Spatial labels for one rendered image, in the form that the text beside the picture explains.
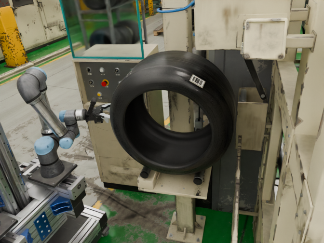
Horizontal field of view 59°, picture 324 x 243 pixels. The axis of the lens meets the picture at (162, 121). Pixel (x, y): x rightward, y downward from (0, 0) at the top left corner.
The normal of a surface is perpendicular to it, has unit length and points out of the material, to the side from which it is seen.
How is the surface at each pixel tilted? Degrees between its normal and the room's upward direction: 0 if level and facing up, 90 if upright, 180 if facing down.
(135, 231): 0
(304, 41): 90
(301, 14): 90
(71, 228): 0
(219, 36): 90
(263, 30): 72
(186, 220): 90
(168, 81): 79
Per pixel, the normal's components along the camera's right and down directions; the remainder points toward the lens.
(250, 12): -0.25, 0.51
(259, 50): -0.26, 0.22
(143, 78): -0.45, -0.28
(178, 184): -0.07, -0.86
